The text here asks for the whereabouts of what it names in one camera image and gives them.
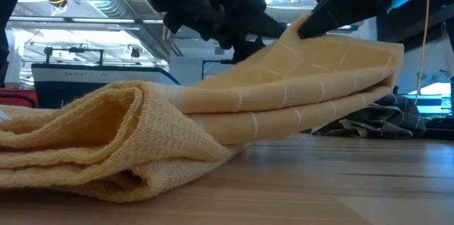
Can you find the long ceiling light bar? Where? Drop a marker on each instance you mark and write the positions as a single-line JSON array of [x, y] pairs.
[[103, 20]]

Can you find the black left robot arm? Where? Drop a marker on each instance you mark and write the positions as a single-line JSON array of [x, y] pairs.
[[10, 5]]

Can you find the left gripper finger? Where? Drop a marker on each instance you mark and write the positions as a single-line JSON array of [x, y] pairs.
[[266, 28], [244, 49]]

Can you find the white blue striped bin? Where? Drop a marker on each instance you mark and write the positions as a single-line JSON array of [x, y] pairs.
[[431, 102]]

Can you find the grey checked towel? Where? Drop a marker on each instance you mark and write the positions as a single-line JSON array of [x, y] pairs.
[[383, 120]]

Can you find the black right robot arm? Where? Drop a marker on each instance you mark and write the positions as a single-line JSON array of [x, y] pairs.
[[418, 26]]

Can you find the red mesh object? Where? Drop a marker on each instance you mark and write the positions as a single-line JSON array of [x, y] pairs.
[[17, 98]]

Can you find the black rectangular frame stand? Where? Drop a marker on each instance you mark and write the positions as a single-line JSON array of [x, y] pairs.
[[213, 62]]

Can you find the navy fabric bin white stripes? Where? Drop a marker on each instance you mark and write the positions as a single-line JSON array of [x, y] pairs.
[[88, 76]]

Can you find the plain orange waffle towel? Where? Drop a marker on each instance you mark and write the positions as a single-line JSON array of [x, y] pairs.
[[124, 147]]

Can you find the orange towel with white grid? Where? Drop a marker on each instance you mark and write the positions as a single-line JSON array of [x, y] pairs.
[[301, 86]]

